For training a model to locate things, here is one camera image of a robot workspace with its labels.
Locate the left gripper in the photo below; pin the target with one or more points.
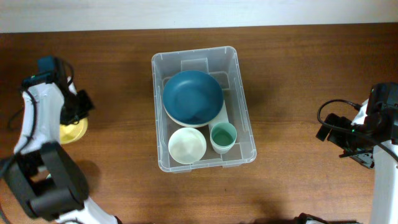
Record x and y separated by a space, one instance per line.
89 105

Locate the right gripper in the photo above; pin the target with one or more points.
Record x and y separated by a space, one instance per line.
365 158

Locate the yellow small bowl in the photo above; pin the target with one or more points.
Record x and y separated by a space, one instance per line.
73 132

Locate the cream large bowl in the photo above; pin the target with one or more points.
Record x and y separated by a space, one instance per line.
219 118
191 125

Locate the blue large bowl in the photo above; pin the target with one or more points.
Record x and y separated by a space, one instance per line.
193 97

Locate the white small bowl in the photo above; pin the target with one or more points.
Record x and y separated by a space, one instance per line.
187 145

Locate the mint green cup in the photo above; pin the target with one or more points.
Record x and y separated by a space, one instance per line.
223 136

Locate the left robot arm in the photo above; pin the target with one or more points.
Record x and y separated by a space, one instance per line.
44 179

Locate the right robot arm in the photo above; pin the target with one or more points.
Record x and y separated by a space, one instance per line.
370 140

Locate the clear plastic storage bin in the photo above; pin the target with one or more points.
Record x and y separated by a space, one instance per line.
223 65

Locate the white label in bin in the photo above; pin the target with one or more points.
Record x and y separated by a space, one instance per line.
222 116

